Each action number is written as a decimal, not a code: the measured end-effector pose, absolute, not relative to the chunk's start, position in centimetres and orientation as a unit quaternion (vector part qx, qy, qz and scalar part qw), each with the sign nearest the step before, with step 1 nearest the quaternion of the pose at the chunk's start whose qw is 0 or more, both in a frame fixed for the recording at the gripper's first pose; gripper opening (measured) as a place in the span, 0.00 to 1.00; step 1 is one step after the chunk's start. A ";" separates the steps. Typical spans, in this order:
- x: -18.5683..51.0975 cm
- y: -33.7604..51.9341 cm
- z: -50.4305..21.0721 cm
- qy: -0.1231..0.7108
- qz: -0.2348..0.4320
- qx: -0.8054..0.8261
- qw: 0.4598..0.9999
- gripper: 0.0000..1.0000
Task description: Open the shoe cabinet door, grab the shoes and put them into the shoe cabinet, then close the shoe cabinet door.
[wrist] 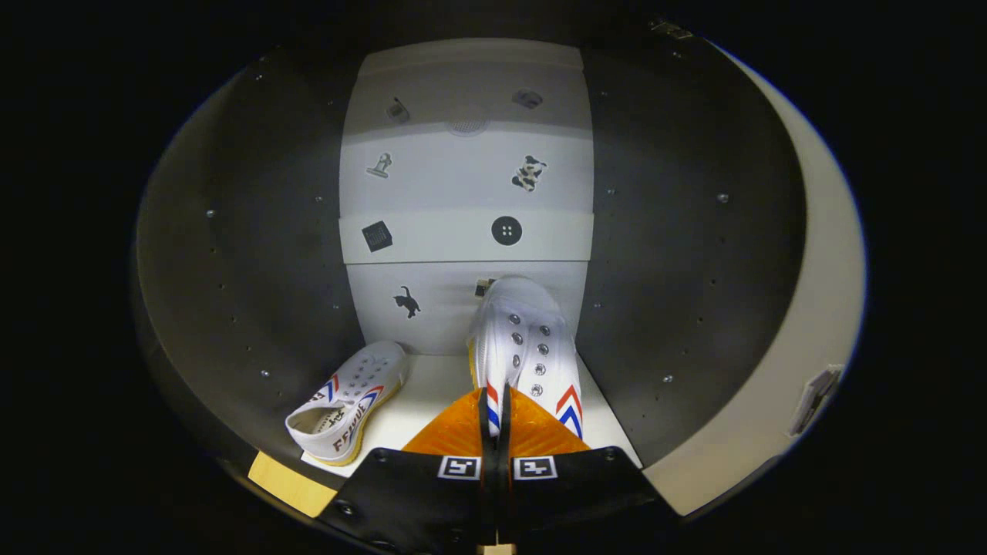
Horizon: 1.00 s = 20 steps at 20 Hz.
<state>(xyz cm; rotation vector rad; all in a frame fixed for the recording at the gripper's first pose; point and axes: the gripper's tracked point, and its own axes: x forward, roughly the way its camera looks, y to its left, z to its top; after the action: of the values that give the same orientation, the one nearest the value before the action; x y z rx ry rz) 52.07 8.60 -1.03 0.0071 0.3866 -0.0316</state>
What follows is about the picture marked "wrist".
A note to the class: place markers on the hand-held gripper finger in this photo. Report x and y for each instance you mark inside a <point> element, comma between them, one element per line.
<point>488,501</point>
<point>505,501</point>

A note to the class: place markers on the white canvas shoe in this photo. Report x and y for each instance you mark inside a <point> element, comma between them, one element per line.
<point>355,393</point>
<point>524,339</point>

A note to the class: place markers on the dark grey shoe cabinet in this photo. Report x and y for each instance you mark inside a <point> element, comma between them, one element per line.
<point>231,270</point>

